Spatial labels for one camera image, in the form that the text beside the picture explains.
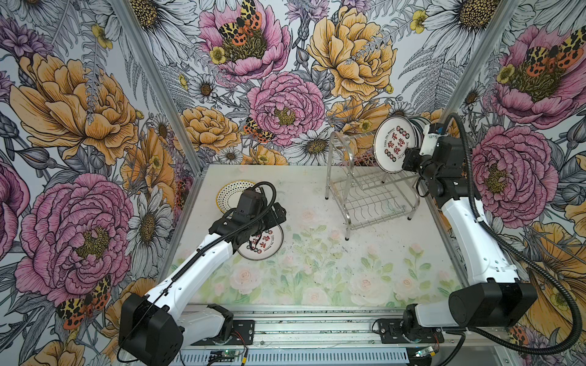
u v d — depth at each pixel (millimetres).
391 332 739
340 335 752
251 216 595
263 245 941
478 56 819
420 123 761
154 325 379
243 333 744
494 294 398
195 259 473
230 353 711
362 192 1056
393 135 813
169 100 951
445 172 544
